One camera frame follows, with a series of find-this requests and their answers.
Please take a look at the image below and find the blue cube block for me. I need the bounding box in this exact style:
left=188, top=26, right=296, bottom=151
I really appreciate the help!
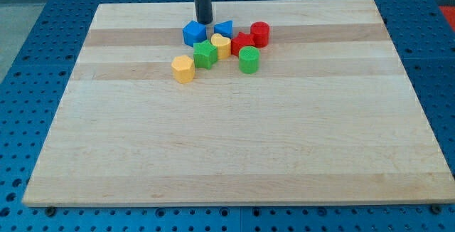
left=182, top=21, right=207, bottom=47

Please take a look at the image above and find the red cylinder block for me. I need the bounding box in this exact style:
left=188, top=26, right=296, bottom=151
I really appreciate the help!
left=250, top=21, right=270, bottom=48

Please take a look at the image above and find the green cylinder block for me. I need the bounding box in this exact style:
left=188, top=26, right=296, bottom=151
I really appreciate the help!
left=239, top=46, right=260, bottom=74

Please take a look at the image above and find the yellow heart block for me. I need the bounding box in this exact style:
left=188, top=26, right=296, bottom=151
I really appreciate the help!
left=210, top=33, right=231, bottom=60

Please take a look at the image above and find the blue triangle block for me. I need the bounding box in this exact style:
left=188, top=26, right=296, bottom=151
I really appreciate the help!
left=213, top=20, right=233, bottom=38

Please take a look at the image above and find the red star block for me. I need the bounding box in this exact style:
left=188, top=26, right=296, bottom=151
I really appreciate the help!
left=231, top=32, right=255, bottom=56

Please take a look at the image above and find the green star block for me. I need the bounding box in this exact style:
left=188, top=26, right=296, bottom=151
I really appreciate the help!
left=193, top=40, right=218, bottom=70

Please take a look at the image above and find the light wooden board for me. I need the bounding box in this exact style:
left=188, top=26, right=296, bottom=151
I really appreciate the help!
left=23, top=0, right=454, bottom=207

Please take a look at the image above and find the yellow hexagon block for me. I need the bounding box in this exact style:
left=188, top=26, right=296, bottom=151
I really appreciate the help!
left=171, top=56, right=196, bottom=84

